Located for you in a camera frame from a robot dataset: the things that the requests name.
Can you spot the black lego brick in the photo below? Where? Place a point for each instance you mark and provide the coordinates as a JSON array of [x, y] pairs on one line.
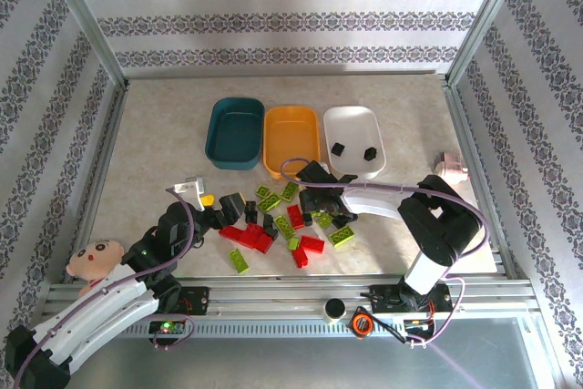
[[350, 218], [340, 224], [251, 217], [338, 148], [272, 233], [268, 221], [370, 153], [249, 207]]

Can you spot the long red lego brick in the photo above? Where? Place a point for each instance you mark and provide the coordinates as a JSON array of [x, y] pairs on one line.
[[232, 232]]

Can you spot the small green lego brick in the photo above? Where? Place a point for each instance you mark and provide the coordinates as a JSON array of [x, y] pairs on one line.
[[293, 243], [262, 191]]

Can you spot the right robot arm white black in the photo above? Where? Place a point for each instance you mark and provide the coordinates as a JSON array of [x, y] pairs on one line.
[[378, 202]]

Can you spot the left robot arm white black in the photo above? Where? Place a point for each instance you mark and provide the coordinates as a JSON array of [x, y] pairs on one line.
[[91, 316]]

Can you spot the yellow plastic container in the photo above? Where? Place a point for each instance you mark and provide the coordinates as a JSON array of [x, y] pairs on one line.
[[291, 138]]

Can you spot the teal plastic container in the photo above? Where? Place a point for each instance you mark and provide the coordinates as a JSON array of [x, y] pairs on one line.
[[234, 134]]

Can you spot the white plastic container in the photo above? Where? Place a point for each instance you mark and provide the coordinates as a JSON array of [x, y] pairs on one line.
[[353, 129]]

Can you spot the cartoon doll head plush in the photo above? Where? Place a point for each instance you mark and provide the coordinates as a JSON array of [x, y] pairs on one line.
[[93, 257]]

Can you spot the black round knob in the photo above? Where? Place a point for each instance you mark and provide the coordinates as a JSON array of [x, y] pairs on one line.
[[334, 309]]

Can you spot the controller board with LEDs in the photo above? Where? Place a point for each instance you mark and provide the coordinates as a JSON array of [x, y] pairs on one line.
[[166, 327]]

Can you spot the orange black round device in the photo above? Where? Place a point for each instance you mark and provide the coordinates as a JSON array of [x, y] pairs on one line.
[[362, 323]]

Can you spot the pink white small toy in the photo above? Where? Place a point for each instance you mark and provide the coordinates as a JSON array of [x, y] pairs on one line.
[[451, 168]]

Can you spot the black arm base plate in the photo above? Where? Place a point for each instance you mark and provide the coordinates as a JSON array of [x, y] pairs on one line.
[[387, 300], [198, 300]]

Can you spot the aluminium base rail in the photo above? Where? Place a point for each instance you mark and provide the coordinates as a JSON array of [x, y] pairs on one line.
[[273, 298]]

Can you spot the aluminium side rail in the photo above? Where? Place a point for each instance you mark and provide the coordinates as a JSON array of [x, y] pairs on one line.
[[465, 125], [101, 179]]

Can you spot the aluminium rear rail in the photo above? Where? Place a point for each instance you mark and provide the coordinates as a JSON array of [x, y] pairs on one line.
[[273, 75]]

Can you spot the aluminium frame post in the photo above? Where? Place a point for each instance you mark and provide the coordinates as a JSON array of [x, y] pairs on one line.
[[86, 20], [487, 20]]

